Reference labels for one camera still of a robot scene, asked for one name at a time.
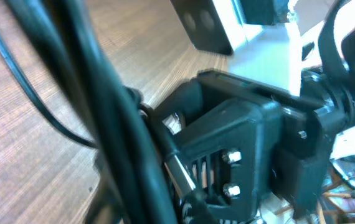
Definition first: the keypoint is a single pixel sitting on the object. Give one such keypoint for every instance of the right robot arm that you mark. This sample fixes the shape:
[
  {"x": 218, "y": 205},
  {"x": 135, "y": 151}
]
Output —
[{"x": 338, "y": 74}]

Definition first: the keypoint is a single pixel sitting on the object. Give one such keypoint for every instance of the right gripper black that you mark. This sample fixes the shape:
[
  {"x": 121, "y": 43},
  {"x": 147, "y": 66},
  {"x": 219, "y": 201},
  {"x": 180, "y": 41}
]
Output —
[{"x": 217, "y": 134}]

